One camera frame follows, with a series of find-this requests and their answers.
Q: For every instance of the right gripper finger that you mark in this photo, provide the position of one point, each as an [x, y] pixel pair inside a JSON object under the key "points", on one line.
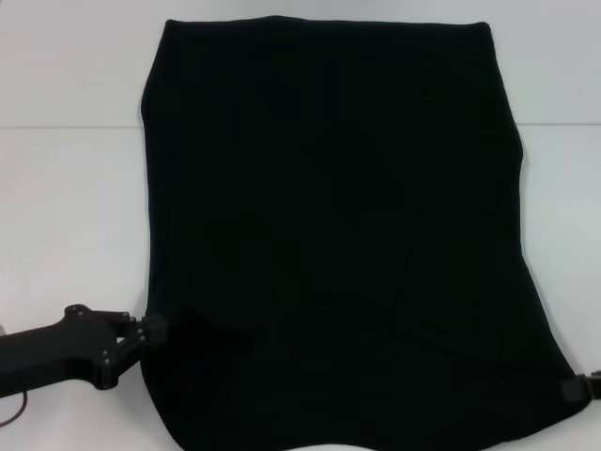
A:
{"points": [[587, 387]]}

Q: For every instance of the black t-shirt with white print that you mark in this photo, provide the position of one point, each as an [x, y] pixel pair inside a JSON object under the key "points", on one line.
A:
{"points": [[328, 188]]}

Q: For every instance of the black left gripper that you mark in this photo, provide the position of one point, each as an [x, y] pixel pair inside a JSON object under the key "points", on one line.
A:
{"points": [[56, 347]]}

